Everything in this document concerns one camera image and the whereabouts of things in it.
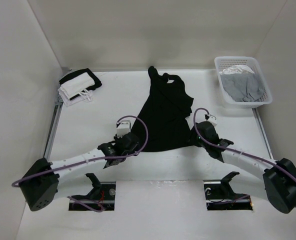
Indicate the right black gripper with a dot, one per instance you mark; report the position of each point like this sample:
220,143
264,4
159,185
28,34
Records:
192,140

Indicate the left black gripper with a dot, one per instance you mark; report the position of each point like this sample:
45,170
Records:
130,152

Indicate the black tank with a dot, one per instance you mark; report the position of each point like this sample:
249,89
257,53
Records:
165,113
94,84

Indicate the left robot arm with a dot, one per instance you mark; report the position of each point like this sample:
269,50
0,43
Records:
75,177

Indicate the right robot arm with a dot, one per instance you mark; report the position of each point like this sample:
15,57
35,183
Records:
275,179

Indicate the bottom folded white tank top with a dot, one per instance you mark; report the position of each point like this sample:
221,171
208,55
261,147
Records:
81,96

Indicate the folded white tank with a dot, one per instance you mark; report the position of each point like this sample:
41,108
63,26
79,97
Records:
81,96
77,84

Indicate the folded black tank top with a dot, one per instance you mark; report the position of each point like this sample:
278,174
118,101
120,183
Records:
94,84

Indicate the grey tank top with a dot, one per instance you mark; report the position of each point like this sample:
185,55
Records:
243,87

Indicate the white tank top in basket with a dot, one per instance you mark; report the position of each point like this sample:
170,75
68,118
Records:
236,69

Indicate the white plastic basket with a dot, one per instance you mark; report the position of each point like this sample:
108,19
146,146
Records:
223,62

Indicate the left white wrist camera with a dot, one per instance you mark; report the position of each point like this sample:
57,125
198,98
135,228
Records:
123,127

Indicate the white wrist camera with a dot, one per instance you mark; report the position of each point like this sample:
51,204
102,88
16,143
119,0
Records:
211,119
123,127

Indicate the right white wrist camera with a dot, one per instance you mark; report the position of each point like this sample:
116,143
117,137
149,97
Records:
211,119

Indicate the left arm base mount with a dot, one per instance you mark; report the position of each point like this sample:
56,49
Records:
100,197

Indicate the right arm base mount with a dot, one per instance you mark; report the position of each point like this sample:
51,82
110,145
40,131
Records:
219,195

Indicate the right metal table rail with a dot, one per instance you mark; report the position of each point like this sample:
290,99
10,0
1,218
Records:
262,132

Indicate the metal table rail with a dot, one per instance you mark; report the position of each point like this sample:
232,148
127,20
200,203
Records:
53,129
262,132

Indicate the left metal table rail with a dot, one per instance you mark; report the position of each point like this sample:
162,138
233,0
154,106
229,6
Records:
53,129

